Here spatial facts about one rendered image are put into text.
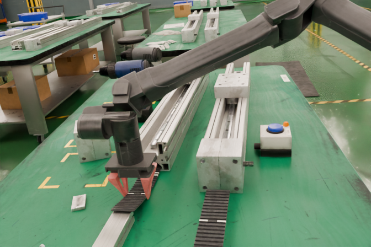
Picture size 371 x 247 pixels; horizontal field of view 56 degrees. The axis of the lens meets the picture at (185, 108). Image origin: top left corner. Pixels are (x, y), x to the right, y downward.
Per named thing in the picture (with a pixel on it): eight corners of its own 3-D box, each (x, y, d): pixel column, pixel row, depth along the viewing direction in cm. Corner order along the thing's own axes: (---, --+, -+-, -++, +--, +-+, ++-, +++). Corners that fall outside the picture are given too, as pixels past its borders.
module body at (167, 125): (170, 171, 91) (167, 141, 88) (134, 170, 93) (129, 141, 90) (209, 81, 164) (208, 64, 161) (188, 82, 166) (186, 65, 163)
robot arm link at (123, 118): (130, 116, 70) (139, 106, 75) (98, 117, 71) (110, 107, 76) (134, 147, 72) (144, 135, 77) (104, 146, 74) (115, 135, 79)
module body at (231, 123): (244, 172, 87) (243, 141, 84) (204, 171, 89) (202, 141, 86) (250, 80, 160) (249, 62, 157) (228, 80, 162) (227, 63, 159)
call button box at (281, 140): (291, 157, 91) (291, 135, 89) (254, 156, 94) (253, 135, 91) (289, 143, 99) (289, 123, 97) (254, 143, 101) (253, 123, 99)
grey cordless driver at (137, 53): (161, 101, 143) (154, 49, 135) (118, 101, 149) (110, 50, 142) (168, 95, 150) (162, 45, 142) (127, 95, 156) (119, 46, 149)
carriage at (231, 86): (248, 105, 114) (248, 85, 111) (215, 106, 116) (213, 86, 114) (249, 90, 128) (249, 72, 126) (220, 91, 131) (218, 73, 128)
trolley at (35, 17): (57, 79, 525) (41, 10, 490) (21, 82, 527) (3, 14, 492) (77, 63, 622) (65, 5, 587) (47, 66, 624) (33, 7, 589)
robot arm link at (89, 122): (130, 77, 73) (144, 95, 81) (80, 79, 76) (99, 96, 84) (121, 131, 68) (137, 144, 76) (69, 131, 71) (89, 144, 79)
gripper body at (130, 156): (116, 160, 81) (110, 130, 79) (158, 159, 79) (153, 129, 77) (105, 174, 75) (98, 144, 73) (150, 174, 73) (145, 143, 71)
